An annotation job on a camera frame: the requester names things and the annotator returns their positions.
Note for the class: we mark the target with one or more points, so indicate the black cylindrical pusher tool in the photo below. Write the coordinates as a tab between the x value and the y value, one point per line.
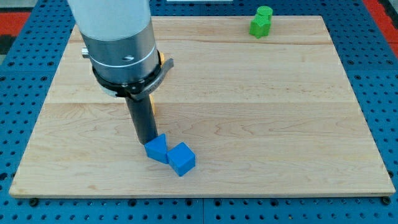
142	116

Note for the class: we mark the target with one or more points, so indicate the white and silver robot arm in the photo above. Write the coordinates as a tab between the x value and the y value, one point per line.
120	43

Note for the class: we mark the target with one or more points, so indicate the yellow block behind arm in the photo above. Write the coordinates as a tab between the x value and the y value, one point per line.
161	58

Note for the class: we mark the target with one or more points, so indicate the blue triangular prism block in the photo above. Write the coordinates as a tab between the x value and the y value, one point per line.
156	149

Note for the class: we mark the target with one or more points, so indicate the blue cube block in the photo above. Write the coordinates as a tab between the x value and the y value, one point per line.
181	159

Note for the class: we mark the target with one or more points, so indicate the wooden board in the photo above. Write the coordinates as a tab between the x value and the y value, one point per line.
265	118

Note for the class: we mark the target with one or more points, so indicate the green star block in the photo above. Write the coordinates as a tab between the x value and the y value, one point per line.
260	26

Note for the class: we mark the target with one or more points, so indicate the green cylinder block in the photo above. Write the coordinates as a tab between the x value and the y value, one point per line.
264	13

